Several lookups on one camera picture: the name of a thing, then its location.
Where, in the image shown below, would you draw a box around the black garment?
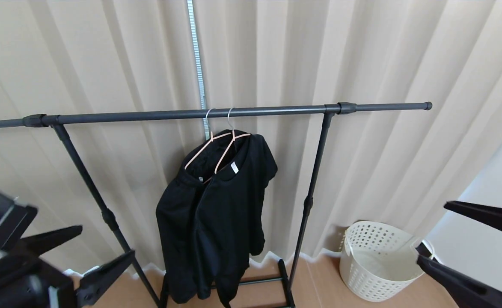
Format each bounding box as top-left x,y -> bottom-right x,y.
192,133 -> 278,308

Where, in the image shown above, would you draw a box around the black drawstring shorts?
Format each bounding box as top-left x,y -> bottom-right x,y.
155,129 -> 251,304

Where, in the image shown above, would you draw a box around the beige curtain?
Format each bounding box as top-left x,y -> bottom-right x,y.
0,0 -> 502,274

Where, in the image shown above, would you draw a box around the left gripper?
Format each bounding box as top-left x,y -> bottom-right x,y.
0,225 -> 136,308

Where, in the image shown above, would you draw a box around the pink clothes hanger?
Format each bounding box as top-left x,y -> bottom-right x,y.
184,108 -> 233,170
214,108 -> 252,175

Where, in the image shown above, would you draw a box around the white laundry basket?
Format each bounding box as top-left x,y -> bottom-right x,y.
340,221 -> 435,302

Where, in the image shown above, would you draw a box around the black clothes rack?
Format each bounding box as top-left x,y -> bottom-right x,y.
0,102 -> 433,308

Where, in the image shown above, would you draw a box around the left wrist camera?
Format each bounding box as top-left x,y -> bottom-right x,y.
0,190 -> 39,253

